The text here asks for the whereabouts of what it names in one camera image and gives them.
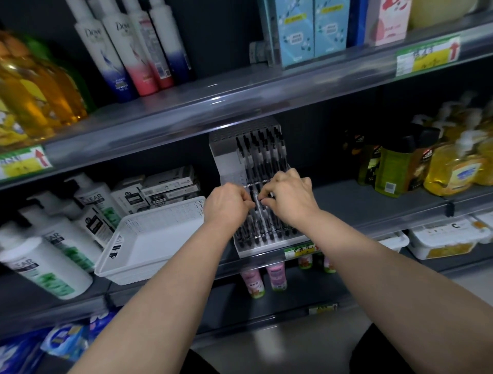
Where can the pink carton box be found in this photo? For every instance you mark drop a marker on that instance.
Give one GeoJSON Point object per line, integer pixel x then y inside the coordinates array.
{"type": "Point", "coordinates": [389, 21]}

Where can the grey metal shelf board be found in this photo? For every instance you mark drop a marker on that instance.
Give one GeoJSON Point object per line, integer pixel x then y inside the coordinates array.
{"type": "Point", "coordinates": [304, 294]}
{"type": "Point", "coordinates": [366, 208]}
{"type": "Point", "coordinates": [231, 104]}

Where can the pink label bottle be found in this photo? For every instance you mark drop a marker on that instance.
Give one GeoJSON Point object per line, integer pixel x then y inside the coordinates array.
{"type": "Point", "coordinates": [277, 277]}
{"type": "Point", "coordinates": [252, 283]}
{"type": "Point", "coordinates": [305, 262]}
{"type": "Point", "coordinates": [329, 265]}

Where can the dark blue carton box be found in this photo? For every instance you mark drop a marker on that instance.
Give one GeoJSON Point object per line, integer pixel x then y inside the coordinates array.
{"type": "Point", "coordinates": [357, 23]}

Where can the clear barrel gel pen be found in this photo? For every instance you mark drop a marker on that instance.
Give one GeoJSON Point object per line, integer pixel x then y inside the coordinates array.
{"type": "Point", "coordinates": [257, 211]}

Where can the white plastic wipes pack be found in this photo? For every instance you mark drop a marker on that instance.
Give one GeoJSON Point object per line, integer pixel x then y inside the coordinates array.
{"type": "Point", "coordinates": [394, 241]}
{"type": "Point", "coordinates": [446, 239]}

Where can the person's right fingers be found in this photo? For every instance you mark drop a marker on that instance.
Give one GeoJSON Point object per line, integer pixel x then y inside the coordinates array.
{"type": "Point", "coordinates": [275, 188]}

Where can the white and red shampoo bottle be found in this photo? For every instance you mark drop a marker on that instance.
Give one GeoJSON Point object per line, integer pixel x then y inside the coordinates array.
{"type": "Point", "coordinates": [155, 50]}

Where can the pale yellow liquid bottle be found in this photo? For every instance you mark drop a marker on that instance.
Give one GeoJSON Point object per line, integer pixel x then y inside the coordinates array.
{"type": "Point", "coordinates": [439, 11]}

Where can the white and navy shampoo bottle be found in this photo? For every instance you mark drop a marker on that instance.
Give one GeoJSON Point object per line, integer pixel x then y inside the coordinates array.
{"type": "Point", "coordinates": [172, 38]}

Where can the white box with black label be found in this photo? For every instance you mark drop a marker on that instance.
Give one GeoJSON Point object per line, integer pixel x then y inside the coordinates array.
{"type": "Point", "coordinates": [129, 196]}

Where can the light blue carton box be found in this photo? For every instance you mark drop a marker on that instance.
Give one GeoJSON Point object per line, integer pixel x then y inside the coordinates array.
{"type": "Point", "coordinates": [332, 27]}
{"type": "Point", "coordinates": [292, 34]}

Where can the person's right forearm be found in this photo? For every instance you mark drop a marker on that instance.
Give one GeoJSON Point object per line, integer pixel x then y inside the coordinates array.
{"type": "Point", "coordinates": [385, 285]}

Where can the rows of black pens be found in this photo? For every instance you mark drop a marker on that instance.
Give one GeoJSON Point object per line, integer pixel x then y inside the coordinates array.
{"type": "Point", "coordinates": [262, 154]}

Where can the person's right leg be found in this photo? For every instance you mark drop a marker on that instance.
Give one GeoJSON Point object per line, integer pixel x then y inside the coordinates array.
{"type": "Point", "coordinates": [379, 354]}

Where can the small green price tag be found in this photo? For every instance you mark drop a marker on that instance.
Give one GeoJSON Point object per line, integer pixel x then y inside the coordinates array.
{"type": "Point", "coordinates": [298, 252]}
{"type": "Point", "coordinates": [322, 309]}

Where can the amber liquid detergent bottle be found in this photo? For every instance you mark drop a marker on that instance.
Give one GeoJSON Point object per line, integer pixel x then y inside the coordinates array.
{"type": "Point", "coordinates": [67, 96]}
{"type": "Point", "coordinates": [27, 88]}

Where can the green shelf price label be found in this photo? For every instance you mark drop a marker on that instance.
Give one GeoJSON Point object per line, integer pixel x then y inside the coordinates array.
{"type": "Point", "coordinates": [427, 56]}
{"type": "Point", "coordinates": [23, 163]}

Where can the person's leg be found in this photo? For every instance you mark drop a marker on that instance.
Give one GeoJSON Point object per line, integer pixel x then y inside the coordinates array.
{"type": "Point", "coordinates": [202, 364]}
{"type": "Point", "coordinates": [379, 354]}

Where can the small grey box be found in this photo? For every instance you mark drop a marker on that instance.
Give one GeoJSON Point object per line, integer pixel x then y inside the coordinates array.
{"type": "Point", "coordinates": [261, 52]}

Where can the white plastic basket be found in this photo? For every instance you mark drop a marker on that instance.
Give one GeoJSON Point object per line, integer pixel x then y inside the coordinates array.
{"type": "Point", "coordinates": [154, 239]}

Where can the white green-label pump bottle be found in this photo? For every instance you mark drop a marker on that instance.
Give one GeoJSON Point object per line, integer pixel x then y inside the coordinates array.
{"type": "Point", "coordinates": [57, 231]}
{"type": "Point", "coordinates": [38, 266]}
{"type": "Point", "coordinates": [94, 192]}

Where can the white and pink shampoo bottle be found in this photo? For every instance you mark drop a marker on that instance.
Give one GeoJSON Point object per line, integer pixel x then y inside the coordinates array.
{"type": "Point", "coordinates": [131, 50]}

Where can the white black-label pump bottle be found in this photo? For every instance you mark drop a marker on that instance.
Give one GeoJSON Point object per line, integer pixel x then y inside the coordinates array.
{"type": "Point", "coordinates": [96, 227]}

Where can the long white carton box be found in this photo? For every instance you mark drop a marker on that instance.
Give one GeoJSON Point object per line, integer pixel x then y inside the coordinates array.
{"type": "Point", "coordinates": [177, 194]}
{"type": "Point", "coordinates": [165, 181]}

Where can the person's left forearm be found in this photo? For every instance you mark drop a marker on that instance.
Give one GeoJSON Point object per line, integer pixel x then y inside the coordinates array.
{"type": "Point", "coordinates": [165, 300]}

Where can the person's left leg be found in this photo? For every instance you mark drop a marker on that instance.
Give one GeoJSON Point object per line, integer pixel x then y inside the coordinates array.
{"type": "Point", "coordinates": [202, 364]}

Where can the blue soft packet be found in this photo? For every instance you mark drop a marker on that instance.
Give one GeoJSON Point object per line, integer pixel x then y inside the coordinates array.
{"type": "Point", "coordinates": [19, 354]}
{"type": "Point", "coordinates": [102, 319]}
{"type": "Point", "coordinates": [65, 341]}

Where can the white and blue shampoo bottle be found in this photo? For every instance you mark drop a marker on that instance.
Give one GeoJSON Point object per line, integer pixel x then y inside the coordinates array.
{"type": "Point", "coordinates": [103, 57]}

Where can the person's left hand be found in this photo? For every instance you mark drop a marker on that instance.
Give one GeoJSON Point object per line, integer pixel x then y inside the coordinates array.
{"type": "Point", "coordinates": [225, 206]}

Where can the person's right hand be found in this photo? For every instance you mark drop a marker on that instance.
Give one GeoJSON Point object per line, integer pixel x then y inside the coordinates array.
{"type": "Point", "coordinates": [294, 196]}

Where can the green bottle with black cap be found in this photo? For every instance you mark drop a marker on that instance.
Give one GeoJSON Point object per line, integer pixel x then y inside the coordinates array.
{"type": "Point", "coordinates": [393, 169]}

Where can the yellow hand soap pump bottle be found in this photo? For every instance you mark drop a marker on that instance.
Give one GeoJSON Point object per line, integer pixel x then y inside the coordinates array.
{"type": "Point", "coordinates": [458, 123]}
{"type": "Point", "coordinates": [450, 169]}
{"type": "Point", "coordinates": [486, 162]}

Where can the dark bottle with black cap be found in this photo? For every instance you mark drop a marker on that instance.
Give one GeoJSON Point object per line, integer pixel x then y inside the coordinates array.
{"type": "Point", "coordinates": [423, 158]}

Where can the person's left fingers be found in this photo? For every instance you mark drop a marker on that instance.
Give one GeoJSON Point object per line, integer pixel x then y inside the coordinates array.
{"type": "Point", "coordinates": [246, 198]}

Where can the white pen display stand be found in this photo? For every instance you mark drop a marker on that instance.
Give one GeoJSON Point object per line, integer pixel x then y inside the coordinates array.
{"type": "Point", "coordinates": [224, 156]}

